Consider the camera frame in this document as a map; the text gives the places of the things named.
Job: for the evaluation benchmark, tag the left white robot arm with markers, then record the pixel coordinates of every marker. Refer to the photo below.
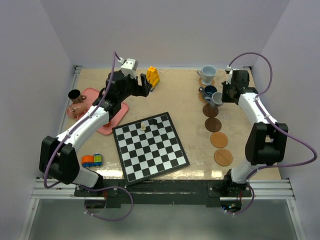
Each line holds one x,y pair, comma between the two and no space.
58,155

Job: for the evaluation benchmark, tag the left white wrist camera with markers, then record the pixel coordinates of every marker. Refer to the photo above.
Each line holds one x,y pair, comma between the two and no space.
128,67

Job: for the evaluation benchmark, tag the white chess piece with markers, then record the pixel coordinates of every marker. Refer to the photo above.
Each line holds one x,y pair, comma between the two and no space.
142,126

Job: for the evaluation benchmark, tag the light blue cup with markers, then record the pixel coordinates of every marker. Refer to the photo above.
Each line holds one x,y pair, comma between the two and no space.
207,74

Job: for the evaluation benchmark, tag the pink patterned cup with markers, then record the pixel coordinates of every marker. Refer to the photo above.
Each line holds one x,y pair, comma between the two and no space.
77,109

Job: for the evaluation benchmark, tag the black chess piece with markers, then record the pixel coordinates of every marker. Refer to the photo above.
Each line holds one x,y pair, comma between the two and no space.
154,122

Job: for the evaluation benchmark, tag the woven rattan coaster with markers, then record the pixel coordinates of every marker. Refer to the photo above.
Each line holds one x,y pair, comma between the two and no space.
204,85
201,97

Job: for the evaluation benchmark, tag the black white chessboard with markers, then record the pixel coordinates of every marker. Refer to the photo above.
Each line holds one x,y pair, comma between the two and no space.
151,153

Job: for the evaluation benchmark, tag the light wooden coaster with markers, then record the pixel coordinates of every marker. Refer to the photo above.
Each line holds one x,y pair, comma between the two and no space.
223,157
219,140

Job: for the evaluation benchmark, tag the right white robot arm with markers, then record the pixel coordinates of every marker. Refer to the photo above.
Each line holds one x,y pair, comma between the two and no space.
265,145

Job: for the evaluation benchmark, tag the dark blue cup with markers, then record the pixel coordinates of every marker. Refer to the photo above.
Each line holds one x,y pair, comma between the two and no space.
207,91

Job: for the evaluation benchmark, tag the pink plastic tray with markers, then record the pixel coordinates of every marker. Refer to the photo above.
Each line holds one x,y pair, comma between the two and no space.
91,95

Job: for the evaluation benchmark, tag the aluminium rail frame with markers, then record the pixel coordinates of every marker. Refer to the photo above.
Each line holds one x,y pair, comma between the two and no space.
263,190

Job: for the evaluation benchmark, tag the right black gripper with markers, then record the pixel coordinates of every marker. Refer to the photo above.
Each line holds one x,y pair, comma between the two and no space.
224,98

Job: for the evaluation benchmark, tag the dark brown cup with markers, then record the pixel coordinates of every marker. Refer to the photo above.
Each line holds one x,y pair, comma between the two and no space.
76,97

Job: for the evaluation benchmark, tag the orange blue toy car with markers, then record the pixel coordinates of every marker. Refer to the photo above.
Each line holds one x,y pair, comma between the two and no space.
95,160

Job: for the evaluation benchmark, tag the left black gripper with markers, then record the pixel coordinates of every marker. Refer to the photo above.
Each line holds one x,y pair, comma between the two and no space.
140,90

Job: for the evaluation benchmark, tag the dark wooden coaster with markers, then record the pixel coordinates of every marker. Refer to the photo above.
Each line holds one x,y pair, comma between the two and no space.
210,111
213,124

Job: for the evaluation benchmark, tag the yellow blue block structure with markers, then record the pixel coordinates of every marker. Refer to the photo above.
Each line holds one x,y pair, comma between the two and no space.
153,77

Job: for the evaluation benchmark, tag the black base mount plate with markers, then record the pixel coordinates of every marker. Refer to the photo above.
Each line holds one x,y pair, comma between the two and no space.
211,193

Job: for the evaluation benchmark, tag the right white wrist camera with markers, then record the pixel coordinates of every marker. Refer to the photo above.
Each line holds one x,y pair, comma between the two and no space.
228,68

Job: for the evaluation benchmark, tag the grey printed mug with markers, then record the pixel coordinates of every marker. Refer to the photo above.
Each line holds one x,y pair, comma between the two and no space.
215,100

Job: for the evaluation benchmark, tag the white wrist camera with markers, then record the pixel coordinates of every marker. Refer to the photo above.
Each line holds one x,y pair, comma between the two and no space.
128,67
228,68

